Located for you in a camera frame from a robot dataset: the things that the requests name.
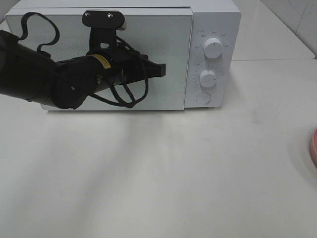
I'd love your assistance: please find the round white door button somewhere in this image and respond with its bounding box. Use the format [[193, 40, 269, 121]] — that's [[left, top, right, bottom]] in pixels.
[[196, 93, 211, 105]]

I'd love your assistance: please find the white microwave door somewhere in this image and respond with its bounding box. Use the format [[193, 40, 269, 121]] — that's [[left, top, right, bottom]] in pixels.
[[5, 11, 193, 111]]

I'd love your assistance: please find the white microwave oven body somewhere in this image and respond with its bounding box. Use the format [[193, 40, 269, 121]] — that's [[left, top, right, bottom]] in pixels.
[[4, 0, 241, 109]]

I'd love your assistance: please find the pink round plate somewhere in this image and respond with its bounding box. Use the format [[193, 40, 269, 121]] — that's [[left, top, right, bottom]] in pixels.
[[310, 128, 317, 167]]

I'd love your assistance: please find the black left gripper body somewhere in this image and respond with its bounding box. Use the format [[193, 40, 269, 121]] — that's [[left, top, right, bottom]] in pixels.
[[88, 28, 149, 85]]

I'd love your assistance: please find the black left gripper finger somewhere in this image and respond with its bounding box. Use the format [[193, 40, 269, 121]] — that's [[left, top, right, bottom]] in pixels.
[[145, 59, 166, 79]]

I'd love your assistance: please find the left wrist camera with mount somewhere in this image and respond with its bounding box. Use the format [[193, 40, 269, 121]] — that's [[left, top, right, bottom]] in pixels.
[[82, 10, 127, 31]]

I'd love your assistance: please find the white round knob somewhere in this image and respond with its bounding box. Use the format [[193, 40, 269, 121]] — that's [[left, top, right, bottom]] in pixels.
[[203, 36, 223, 59], [199, 69, 217, 88]]

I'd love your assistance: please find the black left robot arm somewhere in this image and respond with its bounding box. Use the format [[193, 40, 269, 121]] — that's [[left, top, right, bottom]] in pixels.
[[0, 30, 166, 109]]

